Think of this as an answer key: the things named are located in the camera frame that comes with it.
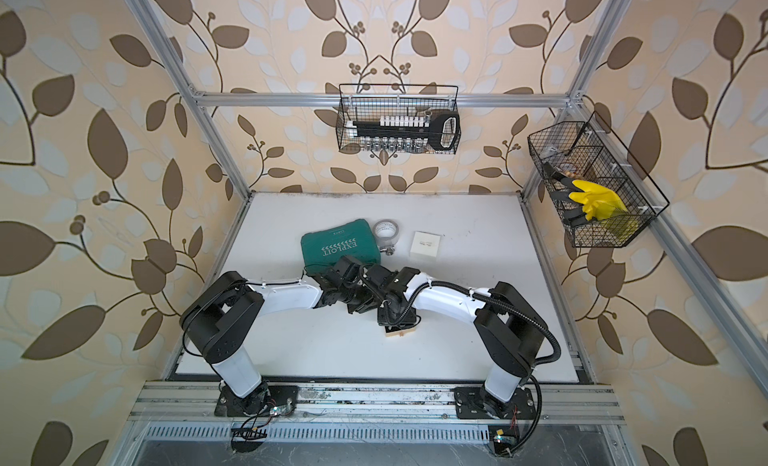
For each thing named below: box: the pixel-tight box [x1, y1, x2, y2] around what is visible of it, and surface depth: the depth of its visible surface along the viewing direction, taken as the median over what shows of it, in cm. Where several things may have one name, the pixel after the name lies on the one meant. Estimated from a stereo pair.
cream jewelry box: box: [409, 230, 442, 262], surface depth 104 cm
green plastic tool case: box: [300, 219, 381, 274], surface depth 102 cm
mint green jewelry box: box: [384, 325, 416, 338], surface depth 86 cm
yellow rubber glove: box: [568, 180, 628, 221], surface depth 68 cm
